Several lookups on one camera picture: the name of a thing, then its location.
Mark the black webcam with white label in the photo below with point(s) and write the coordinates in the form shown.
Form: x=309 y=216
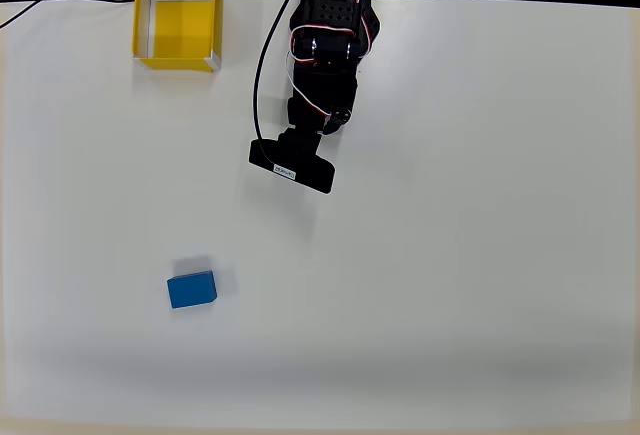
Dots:
x=310 y=175

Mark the yellow open box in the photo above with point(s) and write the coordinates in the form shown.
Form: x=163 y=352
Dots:
x=185 y=25

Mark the blue block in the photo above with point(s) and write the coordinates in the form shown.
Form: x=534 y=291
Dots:
x=192 y=290

